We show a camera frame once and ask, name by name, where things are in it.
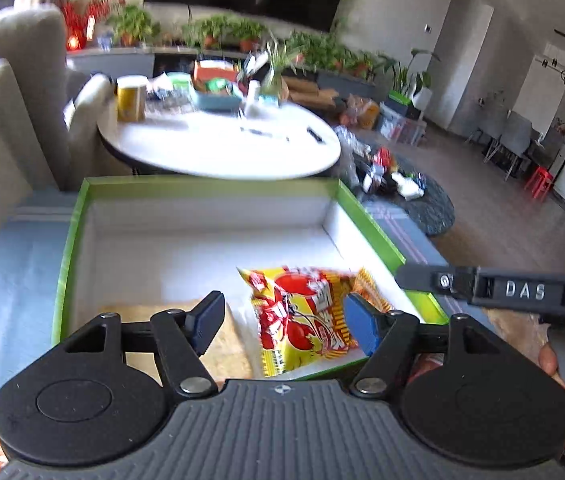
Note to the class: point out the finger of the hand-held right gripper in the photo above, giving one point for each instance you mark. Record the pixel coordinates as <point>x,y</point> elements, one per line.
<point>427,277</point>

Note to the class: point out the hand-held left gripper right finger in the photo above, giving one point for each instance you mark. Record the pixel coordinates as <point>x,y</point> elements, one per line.
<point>362,325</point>

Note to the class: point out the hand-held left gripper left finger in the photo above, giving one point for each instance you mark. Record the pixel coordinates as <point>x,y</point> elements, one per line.
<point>210,317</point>

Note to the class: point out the yellow red snack packet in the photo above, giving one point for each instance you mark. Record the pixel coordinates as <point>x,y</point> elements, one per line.
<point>302,320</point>

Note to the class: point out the green cardboard box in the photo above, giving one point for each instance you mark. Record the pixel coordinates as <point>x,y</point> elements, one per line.
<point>187,240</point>

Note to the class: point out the person's right hand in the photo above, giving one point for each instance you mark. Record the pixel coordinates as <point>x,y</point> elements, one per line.
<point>548,360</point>

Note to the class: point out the beige snack packet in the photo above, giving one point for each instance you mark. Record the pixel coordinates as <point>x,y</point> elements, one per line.
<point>227,355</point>

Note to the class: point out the tan snack packet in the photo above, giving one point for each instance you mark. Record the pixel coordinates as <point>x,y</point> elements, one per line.
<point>515,332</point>

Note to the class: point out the dark round low table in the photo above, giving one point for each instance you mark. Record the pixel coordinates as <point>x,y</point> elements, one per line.
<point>427,210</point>

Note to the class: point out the red stool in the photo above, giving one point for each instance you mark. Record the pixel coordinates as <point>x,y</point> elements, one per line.
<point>538,182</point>

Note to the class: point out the pile of small goods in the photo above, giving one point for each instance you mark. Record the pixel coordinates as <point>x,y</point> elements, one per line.
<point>387,172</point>

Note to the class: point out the crumpled clear plastic bags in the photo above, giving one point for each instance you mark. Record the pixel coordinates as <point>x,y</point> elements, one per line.
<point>350,152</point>

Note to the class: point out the grey dining chair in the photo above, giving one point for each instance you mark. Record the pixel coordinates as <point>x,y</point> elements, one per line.
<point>480,127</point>
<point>512,140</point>

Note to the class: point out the clear plastic storage bin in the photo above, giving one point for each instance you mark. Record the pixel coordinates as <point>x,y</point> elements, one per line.
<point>402,127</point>

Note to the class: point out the white round table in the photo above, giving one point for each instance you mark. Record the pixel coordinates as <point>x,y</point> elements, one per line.
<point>212,145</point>

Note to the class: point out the green white box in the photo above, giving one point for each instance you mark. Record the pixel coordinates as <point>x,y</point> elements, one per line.
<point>402,102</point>

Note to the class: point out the orange plastic bag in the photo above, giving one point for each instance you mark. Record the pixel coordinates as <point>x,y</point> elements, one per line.
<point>362,112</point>

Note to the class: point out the black marker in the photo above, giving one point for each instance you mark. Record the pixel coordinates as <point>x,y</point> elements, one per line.
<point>315,136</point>

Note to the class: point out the tall plant in white planter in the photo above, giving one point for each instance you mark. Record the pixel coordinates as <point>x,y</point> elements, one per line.
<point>420,87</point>

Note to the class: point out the black pen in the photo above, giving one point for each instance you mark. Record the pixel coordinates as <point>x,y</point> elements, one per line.
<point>265,134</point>

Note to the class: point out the blue striped blanket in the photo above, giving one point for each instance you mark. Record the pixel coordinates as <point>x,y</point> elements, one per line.
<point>12,280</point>

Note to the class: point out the blue tray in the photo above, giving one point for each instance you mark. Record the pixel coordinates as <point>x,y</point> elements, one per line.
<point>217,100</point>

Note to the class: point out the clear plastic bag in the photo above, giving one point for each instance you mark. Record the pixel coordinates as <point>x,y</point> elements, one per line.
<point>170,102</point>

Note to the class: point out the black track light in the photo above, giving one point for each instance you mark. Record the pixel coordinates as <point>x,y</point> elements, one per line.
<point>560,72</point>

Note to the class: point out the open cardboard box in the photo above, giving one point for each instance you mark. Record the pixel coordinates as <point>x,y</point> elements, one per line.
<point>310,91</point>

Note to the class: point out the white bottle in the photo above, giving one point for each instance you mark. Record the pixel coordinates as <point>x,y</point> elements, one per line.
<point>252,97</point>

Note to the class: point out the yellow canister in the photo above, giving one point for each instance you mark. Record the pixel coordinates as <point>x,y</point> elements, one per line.
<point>131,100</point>

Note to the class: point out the green lidded container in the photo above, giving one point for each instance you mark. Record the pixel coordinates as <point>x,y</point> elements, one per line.
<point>178,80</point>

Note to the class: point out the orange storage box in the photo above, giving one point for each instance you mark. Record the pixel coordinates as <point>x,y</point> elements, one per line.
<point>215,69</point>

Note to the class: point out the spider plant in glass vase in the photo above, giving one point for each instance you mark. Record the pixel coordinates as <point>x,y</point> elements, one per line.
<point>276,67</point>

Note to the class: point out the grey tv console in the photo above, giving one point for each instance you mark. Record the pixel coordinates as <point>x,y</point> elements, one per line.
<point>112,62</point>

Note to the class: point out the beige armchair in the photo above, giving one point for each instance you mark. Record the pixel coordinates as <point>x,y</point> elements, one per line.
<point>2,125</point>

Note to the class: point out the row of potted green plants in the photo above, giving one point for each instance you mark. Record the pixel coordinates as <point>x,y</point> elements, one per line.
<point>135,22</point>

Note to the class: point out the red berry branch decoration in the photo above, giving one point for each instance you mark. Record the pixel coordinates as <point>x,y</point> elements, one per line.
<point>80,15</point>

